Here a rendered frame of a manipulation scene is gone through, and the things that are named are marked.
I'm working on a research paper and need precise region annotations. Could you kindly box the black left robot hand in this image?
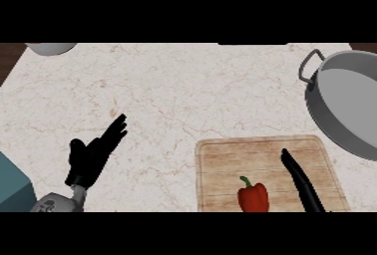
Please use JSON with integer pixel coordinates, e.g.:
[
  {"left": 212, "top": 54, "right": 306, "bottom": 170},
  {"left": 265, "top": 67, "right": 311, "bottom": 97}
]
[{"left": 64, "top": 113, "right": 130, "bottom": 190}]

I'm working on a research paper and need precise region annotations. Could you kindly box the red bell pepper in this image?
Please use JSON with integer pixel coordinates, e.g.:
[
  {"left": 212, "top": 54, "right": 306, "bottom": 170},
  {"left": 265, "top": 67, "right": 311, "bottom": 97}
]
[{"left": 237, "top": 175, "right": 271, "bottom": 213}]

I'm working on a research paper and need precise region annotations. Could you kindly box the wooden cutting board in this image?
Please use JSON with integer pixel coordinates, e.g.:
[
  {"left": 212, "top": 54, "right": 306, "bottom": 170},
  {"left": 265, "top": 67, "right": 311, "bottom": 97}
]
[{"left": 194, "top": 133, "right": 352, "bottom": 213}]

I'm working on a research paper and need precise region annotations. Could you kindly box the grey metal pot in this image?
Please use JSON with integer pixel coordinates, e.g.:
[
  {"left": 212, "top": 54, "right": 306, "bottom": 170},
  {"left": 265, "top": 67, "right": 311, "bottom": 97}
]
[{"left": 298, "top": 48, "right": 377, "bottom": 162}]

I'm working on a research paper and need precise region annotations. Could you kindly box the teal block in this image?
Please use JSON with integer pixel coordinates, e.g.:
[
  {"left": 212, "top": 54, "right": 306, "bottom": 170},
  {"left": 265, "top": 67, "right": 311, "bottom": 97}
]
[{"left": 0, "top": 151, "right": 39, "bottom": 213}]

